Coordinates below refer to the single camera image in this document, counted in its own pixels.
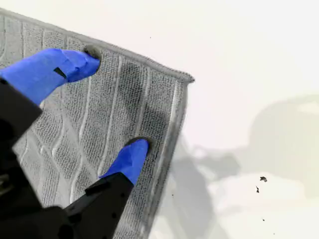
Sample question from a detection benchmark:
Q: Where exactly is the grey striped towel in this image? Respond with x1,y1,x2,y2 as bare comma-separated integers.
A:
0,7,195,239

